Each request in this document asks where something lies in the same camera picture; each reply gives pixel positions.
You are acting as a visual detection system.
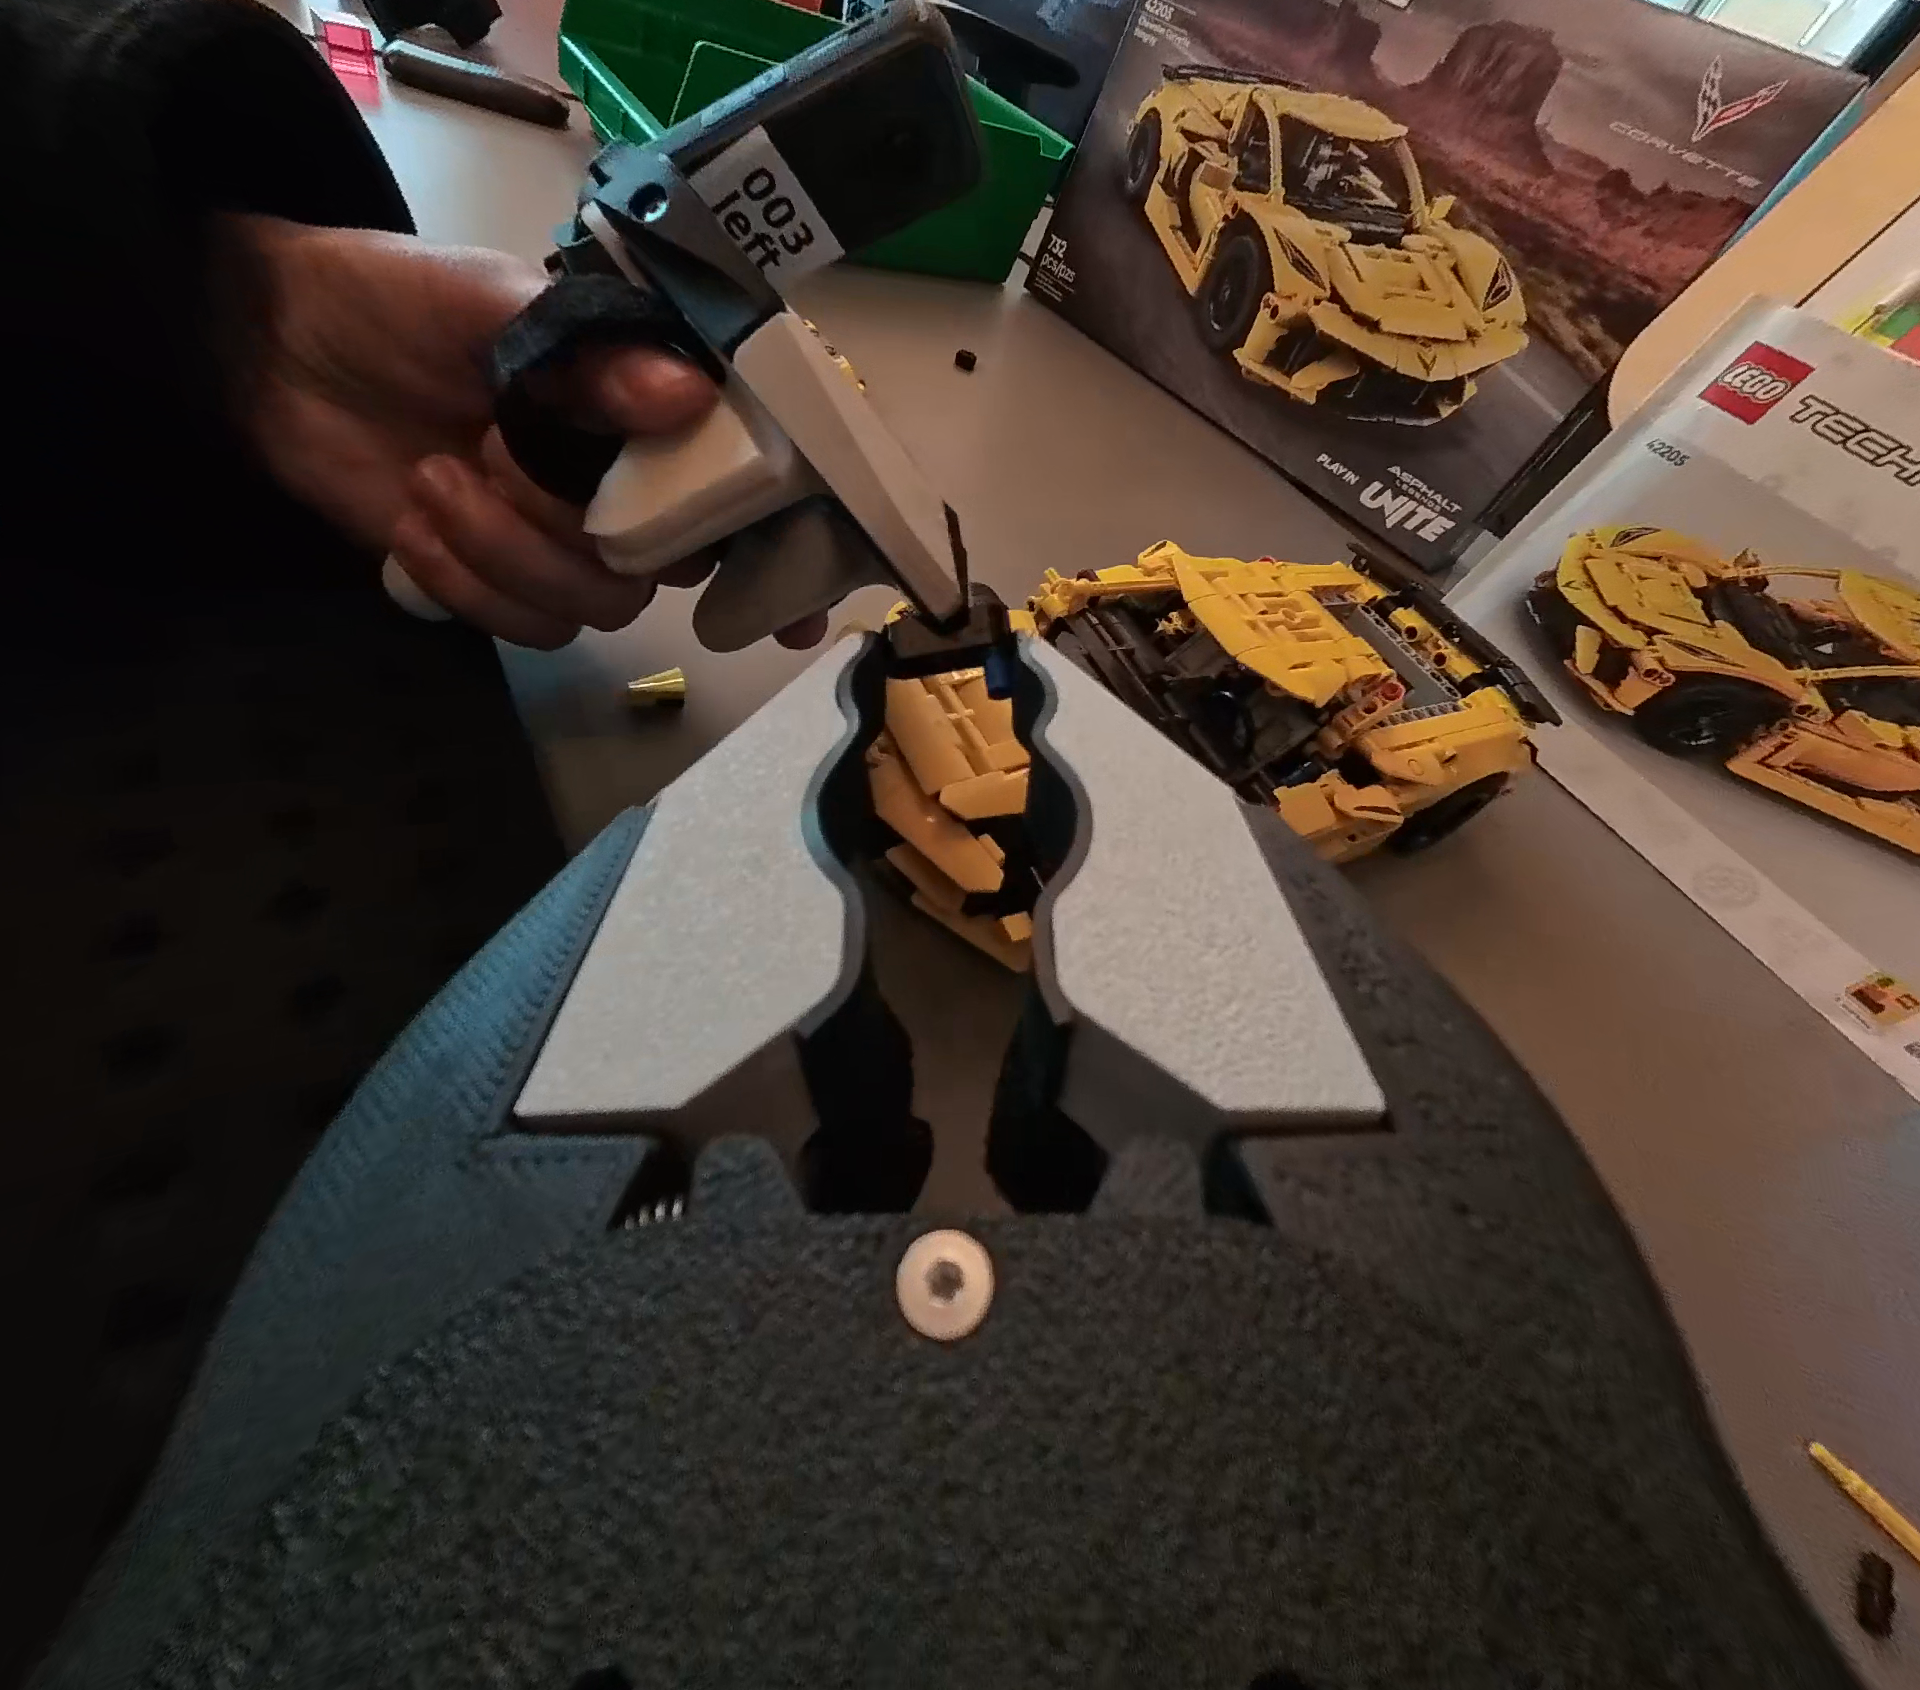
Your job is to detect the car picture instruction booklet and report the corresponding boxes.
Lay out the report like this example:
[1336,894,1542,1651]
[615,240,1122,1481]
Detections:
[1446,295,1920,1109]

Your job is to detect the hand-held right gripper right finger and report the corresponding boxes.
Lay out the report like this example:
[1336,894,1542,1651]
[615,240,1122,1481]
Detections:
[982,633,1390,1216]

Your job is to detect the pink flat item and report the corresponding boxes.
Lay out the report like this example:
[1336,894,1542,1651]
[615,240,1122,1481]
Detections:
[314,17,383,110]

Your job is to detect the thin yellow stick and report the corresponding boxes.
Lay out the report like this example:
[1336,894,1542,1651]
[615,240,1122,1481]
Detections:
[1806,1438,1920,1564]

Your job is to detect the green plastic bin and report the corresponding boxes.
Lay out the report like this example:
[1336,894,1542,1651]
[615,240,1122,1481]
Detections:
[558,0,1073,287]

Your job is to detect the dark brown flat bar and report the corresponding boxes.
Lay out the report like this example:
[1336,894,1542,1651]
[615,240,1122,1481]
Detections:
[381,40,576,133]

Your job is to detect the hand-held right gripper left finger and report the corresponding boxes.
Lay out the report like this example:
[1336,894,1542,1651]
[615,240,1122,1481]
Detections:
[511,633,935,1216]

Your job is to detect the instruction sheet on cardboard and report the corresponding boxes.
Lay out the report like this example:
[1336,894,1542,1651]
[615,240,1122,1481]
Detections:
[1604,71,1920,432]

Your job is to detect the person's left hand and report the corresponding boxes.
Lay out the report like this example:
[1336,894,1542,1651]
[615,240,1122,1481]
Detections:
[224,212,725,641]

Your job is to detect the dark toy car box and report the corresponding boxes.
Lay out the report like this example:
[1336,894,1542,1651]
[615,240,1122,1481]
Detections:
[1024,0,1870,575]

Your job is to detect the person's left forearm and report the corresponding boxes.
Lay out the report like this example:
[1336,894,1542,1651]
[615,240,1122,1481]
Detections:
[0,0,421,612]

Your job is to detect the yellow toy brick car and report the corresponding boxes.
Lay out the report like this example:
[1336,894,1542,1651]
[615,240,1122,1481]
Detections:
[861,542,1561,973]

